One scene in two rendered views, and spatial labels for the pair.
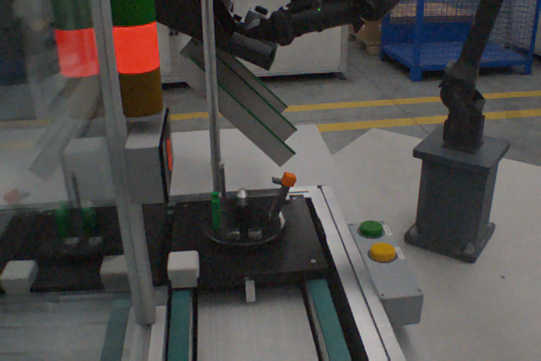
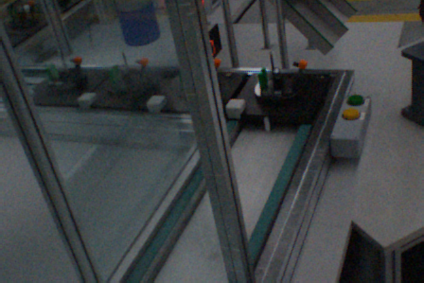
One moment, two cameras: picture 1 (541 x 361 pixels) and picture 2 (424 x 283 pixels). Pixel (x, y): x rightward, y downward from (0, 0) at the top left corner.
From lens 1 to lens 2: 0.78 m
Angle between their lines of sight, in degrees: 29
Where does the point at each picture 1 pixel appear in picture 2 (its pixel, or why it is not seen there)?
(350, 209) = (379, 88)
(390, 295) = (337, 137)
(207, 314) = (244, 134)
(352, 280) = (322, 126)
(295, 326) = (285, 147)
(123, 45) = not seen: outside the picture
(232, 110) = (292, 17)
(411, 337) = (358, 168)
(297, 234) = (308, 97)
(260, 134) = (310, 33)
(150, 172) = not seen: hidden behind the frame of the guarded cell
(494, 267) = not seen: outside the picture
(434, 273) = (405, 136)
